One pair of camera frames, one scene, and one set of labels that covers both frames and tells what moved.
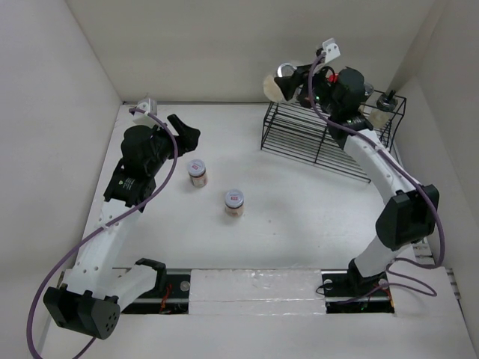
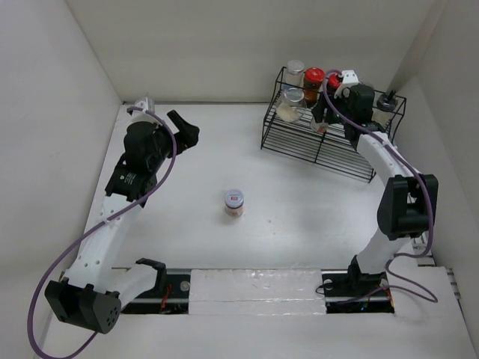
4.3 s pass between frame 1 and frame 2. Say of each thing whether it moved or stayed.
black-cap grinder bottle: stayed
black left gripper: stayed
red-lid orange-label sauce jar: stayed
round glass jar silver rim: moved
